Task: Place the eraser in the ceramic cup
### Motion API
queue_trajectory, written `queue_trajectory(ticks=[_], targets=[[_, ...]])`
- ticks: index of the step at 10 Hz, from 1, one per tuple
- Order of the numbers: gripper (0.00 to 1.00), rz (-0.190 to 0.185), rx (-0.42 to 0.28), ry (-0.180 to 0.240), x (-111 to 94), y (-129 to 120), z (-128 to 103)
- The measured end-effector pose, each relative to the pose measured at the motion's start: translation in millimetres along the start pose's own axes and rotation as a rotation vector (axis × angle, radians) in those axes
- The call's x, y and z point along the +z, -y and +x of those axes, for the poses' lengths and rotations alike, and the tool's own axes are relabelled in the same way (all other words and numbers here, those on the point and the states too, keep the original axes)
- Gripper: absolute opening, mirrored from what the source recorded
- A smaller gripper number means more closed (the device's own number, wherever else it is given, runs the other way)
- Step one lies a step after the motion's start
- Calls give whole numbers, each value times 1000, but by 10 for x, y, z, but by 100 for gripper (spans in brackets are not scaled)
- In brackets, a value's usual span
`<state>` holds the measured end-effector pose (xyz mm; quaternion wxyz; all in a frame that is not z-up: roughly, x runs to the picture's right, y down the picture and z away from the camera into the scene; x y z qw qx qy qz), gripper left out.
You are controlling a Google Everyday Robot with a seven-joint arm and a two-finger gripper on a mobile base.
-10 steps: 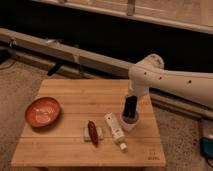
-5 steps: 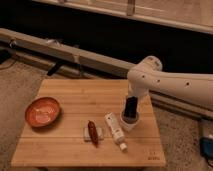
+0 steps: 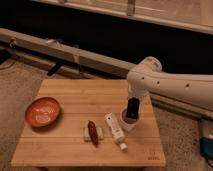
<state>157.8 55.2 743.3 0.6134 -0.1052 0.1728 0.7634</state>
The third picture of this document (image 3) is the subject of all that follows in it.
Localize red chili pepper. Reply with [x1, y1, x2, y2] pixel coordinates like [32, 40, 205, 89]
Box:
[88, 121, 99, 147]

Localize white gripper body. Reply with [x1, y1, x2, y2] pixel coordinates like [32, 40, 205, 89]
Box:
[128, 81, 149, 100]

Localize black clamp handle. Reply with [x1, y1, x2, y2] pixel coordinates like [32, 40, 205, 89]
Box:
[47, 62, 62, 76]

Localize long beige rail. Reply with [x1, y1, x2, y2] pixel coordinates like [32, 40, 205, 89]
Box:
[0, 28, 213, 120]

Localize white ceramic cup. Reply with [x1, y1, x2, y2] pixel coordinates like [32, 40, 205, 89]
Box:
[120, 109, 138, 132]

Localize orange bowl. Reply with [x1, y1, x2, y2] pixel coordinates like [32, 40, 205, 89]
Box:
[25, 97, 61, 127]

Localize small white sponge block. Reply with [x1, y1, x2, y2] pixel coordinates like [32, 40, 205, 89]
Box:
[83, 127, 104, 142]

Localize wooden table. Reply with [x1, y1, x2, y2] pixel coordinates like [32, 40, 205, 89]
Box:
[11, 79, 166, 167]

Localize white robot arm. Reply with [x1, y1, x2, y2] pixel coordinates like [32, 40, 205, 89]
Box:
[127, 56, 213, 111]

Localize blue device on floor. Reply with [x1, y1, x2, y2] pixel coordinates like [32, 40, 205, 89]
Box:
[200, 137, 213, 159]

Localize black eraser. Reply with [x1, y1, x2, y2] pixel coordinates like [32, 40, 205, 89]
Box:
[126, 98, 140, 120]

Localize white tube bottle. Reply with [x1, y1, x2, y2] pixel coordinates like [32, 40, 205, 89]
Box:
[105, 113, 127, 151]

